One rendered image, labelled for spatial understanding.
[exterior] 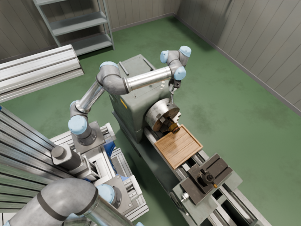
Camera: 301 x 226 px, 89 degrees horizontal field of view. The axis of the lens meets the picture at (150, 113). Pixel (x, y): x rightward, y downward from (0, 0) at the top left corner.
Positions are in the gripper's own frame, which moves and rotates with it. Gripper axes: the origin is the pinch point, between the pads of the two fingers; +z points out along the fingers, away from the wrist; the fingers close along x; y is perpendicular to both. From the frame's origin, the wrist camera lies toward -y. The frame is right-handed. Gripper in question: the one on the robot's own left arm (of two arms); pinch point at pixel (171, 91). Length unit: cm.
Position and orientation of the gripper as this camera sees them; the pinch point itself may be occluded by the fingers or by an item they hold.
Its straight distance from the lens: 125.4
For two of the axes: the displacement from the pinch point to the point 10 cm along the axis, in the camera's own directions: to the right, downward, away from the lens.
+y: 0.3, -7.8, 6.3
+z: -1.6, 6.2, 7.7
